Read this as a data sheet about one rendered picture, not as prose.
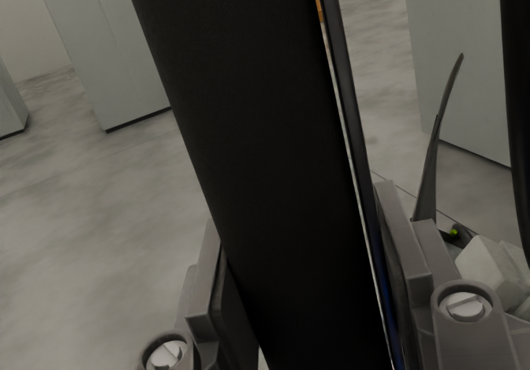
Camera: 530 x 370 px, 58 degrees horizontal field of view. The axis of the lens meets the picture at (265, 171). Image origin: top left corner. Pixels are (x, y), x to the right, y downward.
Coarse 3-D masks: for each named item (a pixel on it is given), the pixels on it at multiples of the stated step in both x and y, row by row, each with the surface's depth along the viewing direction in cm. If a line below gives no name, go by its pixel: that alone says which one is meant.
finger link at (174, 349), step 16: (160, 336) 10; (176, 336) 10; (144, 352) 10; (160, 352) 10; (176, 352) 10; (192, 352) 9; (144, 368) 9; (160, 368) 9; (176, 368) 9; (192, 368) 9
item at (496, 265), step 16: (480, 240) 59; (464, 256) 60; (480, 256) 57; (496, 256) 56; (512, 256) 58; (464, 272) 59; (480, 272) 56; (496, 272) 54; (512, 272) 54; (528, 272) 55; (496, 288) 53; (512, 288) 53; (528, 288) 52; (512, 304) 54; (528, 304) 52; (528, 320) 53
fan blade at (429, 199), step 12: (456, 72) 38; (444, 96) 39; (444, 108) 38; (432, 132) 42; (432, 144) 38; (432, 156) 39; (432, 168) 42; (432, 180) 45; (420, 192) 37; (432, 192) 46; (420, 204) 38; (432, 204) 47; (420, 216) 39; (432, 216) 48
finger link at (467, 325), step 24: (456, 288) 9; (480, 288) 9; (432, 312) 9; (456, 312) 9; (480, 312) 9; (456, 336) 8; (480, 336) 8; (504, 336) 8; (456, 360) 8; (480, 360) 8; (504, 360) 8
